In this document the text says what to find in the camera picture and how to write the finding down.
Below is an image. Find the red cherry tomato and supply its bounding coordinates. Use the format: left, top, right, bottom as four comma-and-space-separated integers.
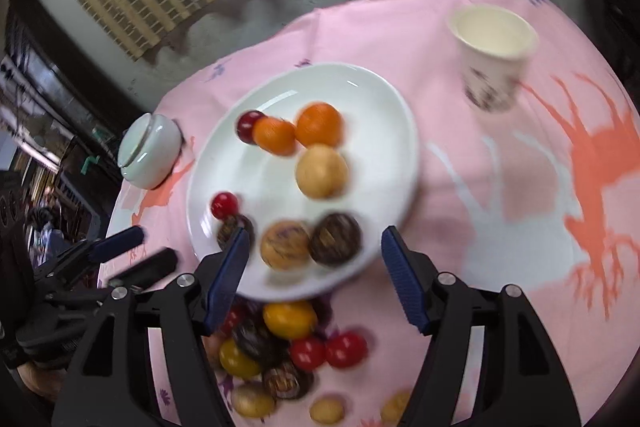
325, 331, 368, 369
210, 191, 240, 220
290, 337, 327, 372
220, 302, 246, 335

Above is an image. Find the dark wooden cabinet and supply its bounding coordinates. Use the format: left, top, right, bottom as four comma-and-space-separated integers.
0, 0, 146, 188

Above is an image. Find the small pale yellow pepino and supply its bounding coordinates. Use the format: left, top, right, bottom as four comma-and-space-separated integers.
380, 389, 413, 425
309, 397, 346, 425

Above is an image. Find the white oval plate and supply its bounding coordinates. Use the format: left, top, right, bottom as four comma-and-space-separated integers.
186, 63, 420, 303

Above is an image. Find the yellow-orange tomato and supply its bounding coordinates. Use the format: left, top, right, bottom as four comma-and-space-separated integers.
262, 301, 318, 341

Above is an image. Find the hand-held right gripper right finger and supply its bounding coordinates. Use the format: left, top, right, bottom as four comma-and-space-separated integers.
381, 226, 583, 427

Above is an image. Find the yellow-green tomato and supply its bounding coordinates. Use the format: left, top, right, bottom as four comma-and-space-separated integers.
218, 338, 263, 379

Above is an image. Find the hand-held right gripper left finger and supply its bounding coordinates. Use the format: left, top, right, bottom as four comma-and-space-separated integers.
50, 227, 251, 427

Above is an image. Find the dark water chestnut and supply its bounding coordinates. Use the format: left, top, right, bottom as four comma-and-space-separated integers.
262, 361, 315, 402
216, 213, 256, 253
308, 213, 363, 267
231, 322, 291, 370

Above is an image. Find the pink printed tablecloth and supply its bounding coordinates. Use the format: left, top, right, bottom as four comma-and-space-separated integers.
97, 0, 640, 427

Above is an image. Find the small dark red tomato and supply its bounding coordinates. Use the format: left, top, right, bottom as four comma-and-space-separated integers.
236, 109, 268, 145

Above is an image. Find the orange mandarin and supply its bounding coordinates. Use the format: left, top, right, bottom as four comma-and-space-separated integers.
251, 117, 297, 158
295, 103, 345, 148

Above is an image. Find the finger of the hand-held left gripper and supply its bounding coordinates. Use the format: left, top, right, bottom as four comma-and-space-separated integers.
42, 248, 179, 305
37, 226, 147, 280

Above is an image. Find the plain pale yellow pepino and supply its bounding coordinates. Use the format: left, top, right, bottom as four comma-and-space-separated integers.
295, 144, 349, 199

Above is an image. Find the pale green lidded ceramic bowl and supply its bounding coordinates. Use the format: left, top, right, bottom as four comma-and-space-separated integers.
117, 113, 182, 190

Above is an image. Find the printed paper cup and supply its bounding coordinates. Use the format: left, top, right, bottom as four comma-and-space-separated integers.
446, 5, 540, 112

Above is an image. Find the pale yellow striped pepino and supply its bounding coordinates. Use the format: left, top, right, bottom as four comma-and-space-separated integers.
230, 383, 277, 419
259, 220, 312, 270

